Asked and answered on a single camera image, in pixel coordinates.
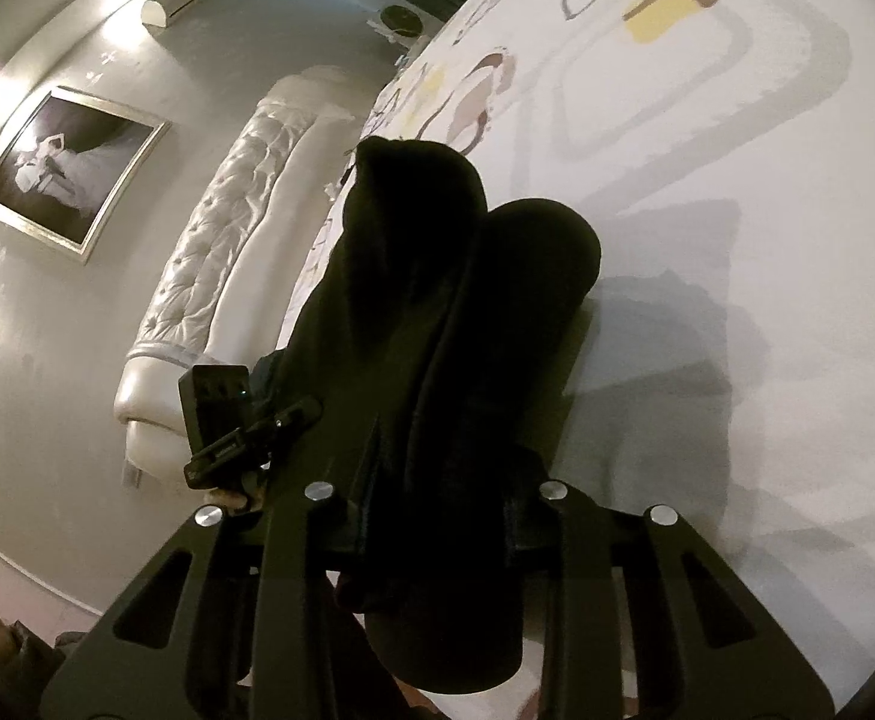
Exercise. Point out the round white-rimmed device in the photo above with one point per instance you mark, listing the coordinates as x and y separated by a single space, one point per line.
400 17

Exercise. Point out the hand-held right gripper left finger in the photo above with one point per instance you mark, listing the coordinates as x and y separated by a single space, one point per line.
310 540

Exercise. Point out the white tufted headboard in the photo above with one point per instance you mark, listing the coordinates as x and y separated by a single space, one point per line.
220 255

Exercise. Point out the silver framed wall picture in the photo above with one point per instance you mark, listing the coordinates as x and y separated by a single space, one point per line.
70 165

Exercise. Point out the patterned white bed sheet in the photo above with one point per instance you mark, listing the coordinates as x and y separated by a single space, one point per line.
707 165

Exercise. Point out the person's left hand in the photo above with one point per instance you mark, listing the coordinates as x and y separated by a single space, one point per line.
231 500

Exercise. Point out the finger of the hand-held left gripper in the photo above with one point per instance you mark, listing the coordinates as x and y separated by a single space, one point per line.
295 414

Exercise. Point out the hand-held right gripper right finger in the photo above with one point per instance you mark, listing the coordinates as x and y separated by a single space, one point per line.
565 540

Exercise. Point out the black pants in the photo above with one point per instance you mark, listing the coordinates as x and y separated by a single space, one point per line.
422 315

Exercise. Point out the dark brown bag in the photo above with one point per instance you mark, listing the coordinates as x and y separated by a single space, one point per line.
2 637

